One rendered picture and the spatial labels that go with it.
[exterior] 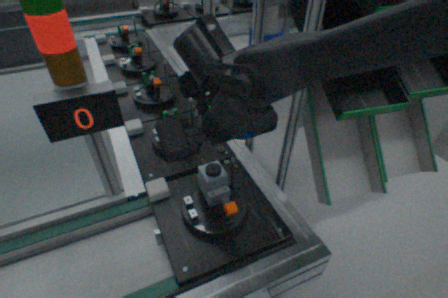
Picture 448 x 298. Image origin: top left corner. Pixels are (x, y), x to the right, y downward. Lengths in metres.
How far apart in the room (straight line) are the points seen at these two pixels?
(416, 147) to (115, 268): 0.72
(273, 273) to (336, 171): 0.25
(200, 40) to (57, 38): 0.21
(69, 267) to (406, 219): 0.79
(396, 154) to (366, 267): 0.26
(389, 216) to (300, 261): 0.34
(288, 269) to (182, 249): 0.20
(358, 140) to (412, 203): 0.30
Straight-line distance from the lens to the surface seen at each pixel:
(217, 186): 0.56
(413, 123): 0.82
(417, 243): 0.86
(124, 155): 0.82
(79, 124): 0.54
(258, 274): 0.59
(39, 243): 0.73
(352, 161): 0.70
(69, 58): 0.49
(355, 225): 0.82
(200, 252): 0.59
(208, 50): 0.35
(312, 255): 0.62
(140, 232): 0.70
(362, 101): 0.58
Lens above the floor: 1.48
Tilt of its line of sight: 41 degrees down
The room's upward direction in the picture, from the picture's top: straight up
